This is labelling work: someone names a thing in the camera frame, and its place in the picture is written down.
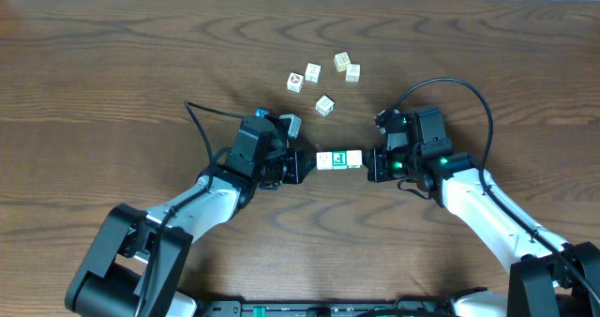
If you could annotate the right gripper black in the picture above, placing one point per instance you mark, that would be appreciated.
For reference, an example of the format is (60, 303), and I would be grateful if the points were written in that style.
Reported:
(377, 171)

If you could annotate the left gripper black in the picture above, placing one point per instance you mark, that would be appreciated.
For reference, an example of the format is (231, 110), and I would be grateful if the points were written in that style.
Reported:
(305, 160)

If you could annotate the green Z letter block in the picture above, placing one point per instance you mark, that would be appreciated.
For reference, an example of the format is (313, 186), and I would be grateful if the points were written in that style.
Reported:
(354, 159)

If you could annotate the wooden block with brown drawing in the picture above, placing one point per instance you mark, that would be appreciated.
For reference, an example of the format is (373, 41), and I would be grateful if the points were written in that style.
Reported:
(324, 160)

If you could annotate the green E letter block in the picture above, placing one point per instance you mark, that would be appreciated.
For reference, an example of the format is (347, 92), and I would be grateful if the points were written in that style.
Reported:
(339, 160)

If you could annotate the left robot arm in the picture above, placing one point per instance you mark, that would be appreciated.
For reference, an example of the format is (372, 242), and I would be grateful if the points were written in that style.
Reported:
(134, 264)

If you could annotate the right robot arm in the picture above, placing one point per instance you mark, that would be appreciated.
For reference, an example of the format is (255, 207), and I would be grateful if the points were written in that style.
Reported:
(548, 276)

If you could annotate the blue X letter block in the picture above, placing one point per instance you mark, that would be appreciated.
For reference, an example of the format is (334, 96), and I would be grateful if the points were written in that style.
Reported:
(261, 112)

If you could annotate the wooden block with red circle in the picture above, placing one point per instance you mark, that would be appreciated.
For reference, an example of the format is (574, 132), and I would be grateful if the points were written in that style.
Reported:
(295, 82)

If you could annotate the plain wooden picture block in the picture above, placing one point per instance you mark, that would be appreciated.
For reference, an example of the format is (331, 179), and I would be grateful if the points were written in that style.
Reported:
(353, 73)

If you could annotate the wooden umbrella picture block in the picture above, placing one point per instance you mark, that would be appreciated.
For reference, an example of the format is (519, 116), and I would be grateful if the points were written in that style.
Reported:
(313, 73)

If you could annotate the yellow edged wooden block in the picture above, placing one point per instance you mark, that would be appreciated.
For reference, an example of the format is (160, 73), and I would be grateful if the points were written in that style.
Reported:
(341, 61)

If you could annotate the wooden block with green ring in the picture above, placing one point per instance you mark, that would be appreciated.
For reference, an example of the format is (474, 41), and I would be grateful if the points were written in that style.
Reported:
(325, 105)

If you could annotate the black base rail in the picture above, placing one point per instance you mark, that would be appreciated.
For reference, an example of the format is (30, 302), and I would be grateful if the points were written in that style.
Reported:
(230, 308)

